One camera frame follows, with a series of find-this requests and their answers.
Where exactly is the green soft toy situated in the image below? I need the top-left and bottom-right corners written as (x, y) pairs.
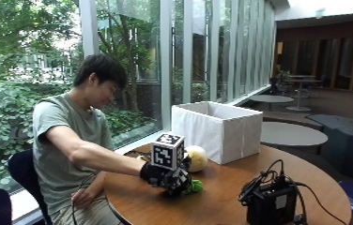
top-left (184, 179), bottom-right (205, 195)

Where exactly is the pale yellow round melon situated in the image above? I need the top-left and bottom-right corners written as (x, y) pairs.
top-left (184, 144), bottom-right (208, 173)

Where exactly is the white cube with black markers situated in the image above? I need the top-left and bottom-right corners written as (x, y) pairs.
top-left (148, 132), bottom-right (185, 172)

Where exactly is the white fabric storage box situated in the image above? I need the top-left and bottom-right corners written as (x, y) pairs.
top-left (169, 100), bottom-right (264, 166)

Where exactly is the the person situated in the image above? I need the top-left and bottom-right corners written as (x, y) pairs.
top-left (31, 54), bottom-right (144, 225)

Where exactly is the black electronics box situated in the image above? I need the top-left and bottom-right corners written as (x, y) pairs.
top-left (237, 158), bottom-right (308, 225)

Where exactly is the round grey low table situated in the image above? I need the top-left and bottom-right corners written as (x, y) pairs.
top-left (260, 121), bottom-right (328, 148)
top-left (248, 94), bottom-right (295, 111)

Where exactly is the grey upholstered bench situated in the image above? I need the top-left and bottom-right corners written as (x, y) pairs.
top-left (306, 113), bottom-right (353, 181)

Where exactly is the potted plant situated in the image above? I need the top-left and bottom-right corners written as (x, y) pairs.
top-left (275, 69), bottom-right (292, 87)

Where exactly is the tall wooden bar table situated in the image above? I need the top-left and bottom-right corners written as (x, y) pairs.
top-left (284, 74), bottom-right (323, 113)

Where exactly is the black cable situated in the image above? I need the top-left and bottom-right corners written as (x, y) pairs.
top-left (294, 182), bottom-right (348, 225)
top-left (69, 170), bottom-right (103, 225)

